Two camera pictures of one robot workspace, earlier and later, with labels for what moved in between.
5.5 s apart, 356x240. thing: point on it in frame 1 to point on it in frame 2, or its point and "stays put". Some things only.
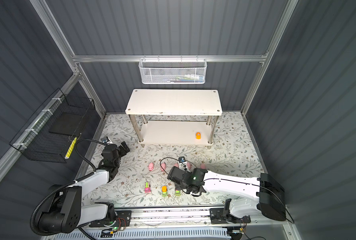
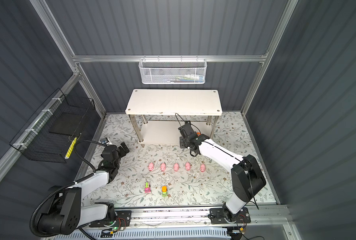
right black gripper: (177, 187) to (182, 143)
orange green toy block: (164, 191) stays put
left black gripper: (121, 151) stays put
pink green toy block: (147, 189) stays put
